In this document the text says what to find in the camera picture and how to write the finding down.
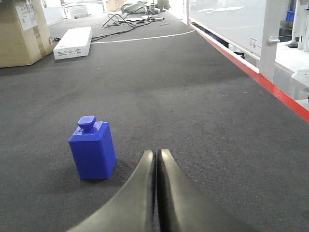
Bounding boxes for long white cardboard box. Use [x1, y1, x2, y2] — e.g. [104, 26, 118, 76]
[53, 27, 93, 60]

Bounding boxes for white glass partition frame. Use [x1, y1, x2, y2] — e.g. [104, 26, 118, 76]
[185, 0, 309, 84]

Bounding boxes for black cable bundle on belt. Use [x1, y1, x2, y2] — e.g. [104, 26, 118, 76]
[91, 13, 166, 41]

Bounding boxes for large brown cardboard box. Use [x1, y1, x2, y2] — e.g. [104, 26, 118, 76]
[0, 0, 54, 68]

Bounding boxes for blue bottle-shaped plastic part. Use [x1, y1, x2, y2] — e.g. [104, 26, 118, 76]
[69, 116, 116, 180]

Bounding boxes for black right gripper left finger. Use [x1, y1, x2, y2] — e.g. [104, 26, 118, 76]
[69, 150, 156, 232]

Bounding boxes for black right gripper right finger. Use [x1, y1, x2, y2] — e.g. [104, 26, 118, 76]
[157, 149, 255, 232]

